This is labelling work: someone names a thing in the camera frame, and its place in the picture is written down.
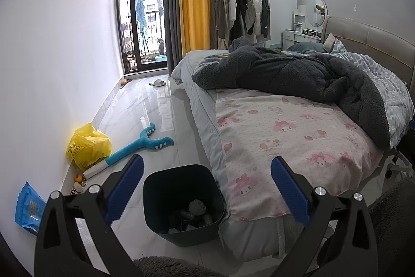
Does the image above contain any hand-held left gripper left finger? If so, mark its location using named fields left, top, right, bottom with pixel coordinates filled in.
left=34, top=154, right=145, bottom=277

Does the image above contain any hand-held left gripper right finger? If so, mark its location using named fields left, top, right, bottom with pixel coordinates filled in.
left=271, top=156, right=380, bottom=277

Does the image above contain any dark plastic trash bin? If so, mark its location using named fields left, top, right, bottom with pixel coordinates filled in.
left=143, top=164, right=226, bottom=248

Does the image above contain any blue plush back scratcher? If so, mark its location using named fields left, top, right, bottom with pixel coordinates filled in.
left=82, top=122, right=175, bottom=180

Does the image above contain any yellow plastic bag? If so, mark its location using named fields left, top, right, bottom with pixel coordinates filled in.
left=66, top=122, right=113, bottom=172

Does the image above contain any pink printed blanket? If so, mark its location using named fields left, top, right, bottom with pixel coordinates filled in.
left=215, top=87, right=385, bottom=222

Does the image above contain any large blue wipes pack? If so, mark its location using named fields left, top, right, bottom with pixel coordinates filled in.
left=15, top=181, right=47, bottom=235

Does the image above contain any person's grey fleece clothing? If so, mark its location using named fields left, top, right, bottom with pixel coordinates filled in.
left=133, top=179, right=415, bottom=277

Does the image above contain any swivel chair base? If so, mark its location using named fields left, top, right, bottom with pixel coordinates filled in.
left=385, top=147, right=415, bottom=180

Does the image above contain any dark grey fleece blanket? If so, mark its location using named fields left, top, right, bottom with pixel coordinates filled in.
left=191, top=37, right=391, bottom=149

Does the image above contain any dark teal pillow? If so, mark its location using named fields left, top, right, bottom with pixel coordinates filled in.
left=287, top=42, right=326, bottom=54

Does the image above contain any blue wave-pattern quilt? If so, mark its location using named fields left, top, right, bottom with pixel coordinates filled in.
left=331, top=38, right=415, bottom=149

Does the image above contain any white vanity dresser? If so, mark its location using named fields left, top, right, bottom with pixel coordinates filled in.
left=281, top=29, right=325, bottom=50

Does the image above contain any small beige pillow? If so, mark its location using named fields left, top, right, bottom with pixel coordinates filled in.
left=322, top=33, right=336, bottom=53

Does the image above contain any white desktop organiser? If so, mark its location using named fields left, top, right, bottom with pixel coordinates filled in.
left=293, top=8, right=307, bottom=31

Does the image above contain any beige padded headboard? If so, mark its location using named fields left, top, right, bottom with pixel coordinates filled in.
left=322, top=16, right=415, bottom=89

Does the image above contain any dark grey hanging vest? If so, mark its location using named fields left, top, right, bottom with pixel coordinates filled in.
left=259, top=0, right=271, bottom=40

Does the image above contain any round vanity mirror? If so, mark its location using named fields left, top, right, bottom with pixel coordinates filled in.
left=306, top=0, right=328, bottom=31

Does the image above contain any brown sliding glass door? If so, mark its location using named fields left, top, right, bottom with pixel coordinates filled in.
left=116, top=0, right=169, bottom=75

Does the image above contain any white hanging jacket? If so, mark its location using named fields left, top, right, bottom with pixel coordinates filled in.
left=238, top=0, right=263, bottom=36

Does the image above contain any blue hanging garment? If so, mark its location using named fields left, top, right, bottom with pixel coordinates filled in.
left=134, top=0, right=146, bottom=32

